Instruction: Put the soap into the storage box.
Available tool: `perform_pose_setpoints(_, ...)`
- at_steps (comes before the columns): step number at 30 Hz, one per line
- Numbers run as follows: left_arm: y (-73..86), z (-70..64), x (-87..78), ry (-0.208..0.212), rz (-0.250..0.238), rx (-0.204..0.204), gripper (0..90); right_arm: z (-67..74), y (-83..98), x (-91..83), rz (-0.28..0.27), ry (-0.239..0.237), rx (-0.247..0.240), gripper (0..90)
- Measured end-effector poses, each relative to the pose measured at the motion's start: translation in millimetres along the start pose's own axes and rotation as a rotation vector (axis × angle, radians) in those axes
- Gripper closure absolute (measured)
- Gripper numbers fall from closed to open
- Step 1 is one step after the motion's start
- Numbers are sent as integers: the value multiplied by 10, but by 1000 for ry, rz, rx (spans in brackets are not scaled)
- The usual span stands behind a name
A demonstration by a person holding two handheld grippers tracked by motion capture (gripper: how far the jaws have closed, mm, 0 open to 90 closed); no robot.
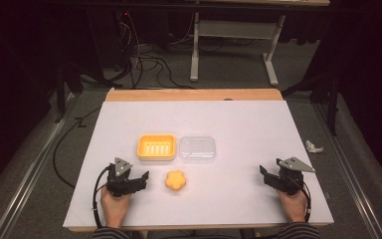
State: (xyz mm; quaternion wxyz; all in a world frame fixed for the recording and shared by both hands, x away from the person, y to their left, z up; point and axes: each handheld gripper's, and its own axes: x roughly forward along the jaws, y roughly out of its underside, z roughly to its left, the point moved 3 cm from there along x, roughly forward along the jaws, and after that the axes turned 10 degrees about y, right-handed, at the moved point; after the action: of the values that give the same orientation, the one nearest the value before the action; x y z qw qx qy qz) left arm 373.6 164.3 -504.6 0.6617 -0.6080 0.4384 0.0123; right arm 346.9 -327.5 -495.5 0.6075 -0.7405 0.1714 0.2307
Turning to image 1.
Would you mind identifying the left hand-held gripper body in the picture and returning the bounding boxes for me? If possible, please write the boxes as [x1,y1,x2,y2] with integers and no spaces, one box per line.
[105,156,141,198]

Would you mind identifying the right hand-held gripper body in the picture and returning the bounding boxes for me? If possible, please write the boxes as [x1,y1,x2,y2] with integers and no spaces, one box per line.
[271,156,316,196]

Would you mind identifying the person's right hand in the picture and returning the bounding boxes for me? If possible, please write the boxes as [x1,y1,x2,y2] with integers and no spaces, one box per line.
[276,188,308,224]

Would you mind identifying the person's left hand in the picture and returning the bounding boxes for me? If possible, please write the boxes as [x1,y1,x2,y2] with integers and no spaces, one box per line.
[100,188,132,230]

